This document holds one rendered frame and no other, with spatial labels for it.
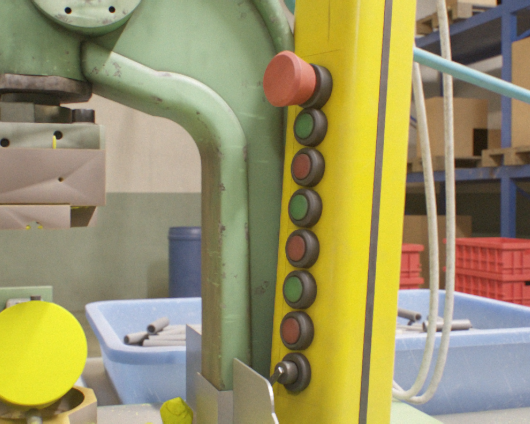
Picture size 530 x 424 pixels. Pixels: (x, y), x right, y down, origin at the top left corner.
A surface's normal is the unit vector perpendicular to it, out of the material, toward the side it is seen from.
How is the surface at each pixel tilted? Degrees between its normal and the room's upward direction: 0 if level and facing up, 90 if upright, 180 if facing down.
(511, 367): 100
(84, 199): 90
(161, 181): 90
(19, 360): 74
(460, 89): 90
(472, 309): 81
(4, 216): 90
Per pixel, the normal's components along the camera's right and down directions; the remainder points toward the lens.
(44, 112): 0.52, 0.01
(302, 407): -0.76, -0.08
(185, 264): -0.25, 0.01
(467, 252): -0.95, 0.00
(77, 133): 0.30, 0.01
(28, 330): 0.29, -0.27
